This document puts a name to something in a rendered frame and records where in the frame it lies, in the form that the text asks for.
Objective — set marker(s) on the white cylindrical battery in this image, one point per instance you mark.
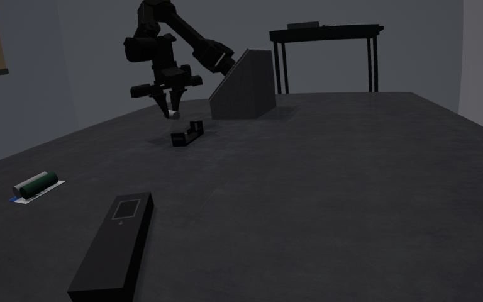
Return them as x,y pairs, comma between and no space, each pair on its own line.
174,115

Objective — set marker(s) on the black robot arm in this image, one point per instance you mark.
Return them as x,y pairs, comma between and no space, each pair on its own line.
145,45

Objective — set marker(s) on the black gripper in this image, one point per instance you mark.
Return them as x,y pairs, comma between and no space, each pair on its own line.
156,91

